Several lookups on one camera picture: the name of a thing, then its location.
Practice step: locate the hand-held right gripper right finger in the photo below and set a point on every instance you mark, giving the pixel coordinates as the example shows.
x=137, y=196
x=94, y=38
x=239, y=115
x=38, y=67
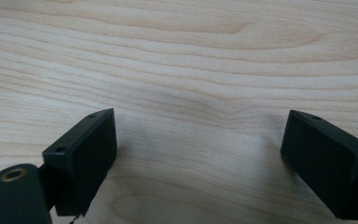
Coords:
x=326, y=165

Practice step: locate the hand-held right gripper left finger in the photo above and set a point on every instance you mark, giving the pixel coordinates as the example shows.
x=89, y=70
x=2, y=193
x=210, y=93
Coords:
x=80, y=161

